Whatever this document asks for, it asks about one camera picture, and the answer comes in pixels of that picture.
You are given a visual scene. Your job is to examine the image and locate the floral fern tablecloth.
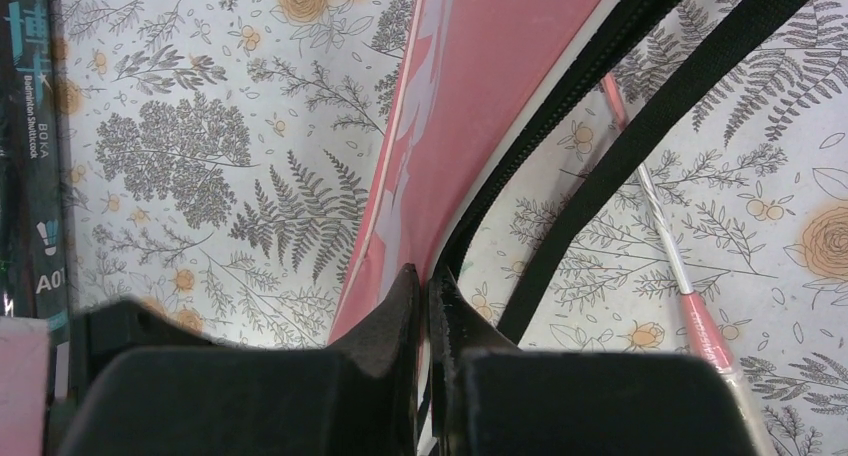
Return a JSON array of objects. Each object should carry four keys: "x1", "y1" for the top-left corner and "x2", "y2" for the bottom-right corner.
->
[{"x1": 53, "y1": 0, "x2": 847, "y2": 455}]

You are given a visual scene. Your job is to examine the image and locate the pink racket bag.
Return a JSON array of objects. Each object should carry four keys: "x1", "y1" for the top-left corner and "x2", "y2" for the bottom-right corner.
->
[{"x1": 327, "y1": 0, "x2": 836, "y2": 348}]

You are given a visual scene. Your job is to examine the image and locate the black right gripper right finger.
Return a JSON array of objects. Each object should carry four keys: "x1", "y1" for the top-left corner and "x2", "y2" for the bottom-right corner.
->
[{"x1": 428, "y1": 270, "x2": 754, "y2": 455}]

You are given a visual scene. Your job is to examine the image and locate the black shuttlecock tube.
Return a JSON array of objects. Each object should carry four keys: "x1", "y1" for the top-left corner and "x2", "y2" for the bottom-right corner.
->
[{"x1": 1, "y1": 0, "x2": 70, "y2": 346}]

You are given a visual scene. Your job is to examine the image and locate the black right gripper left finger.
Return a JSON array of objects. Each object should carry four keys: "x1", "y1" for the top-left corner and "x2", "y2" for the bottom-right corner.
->
[{"x1": 56, "y1": 264, "x2": 421, "y2": 455}]

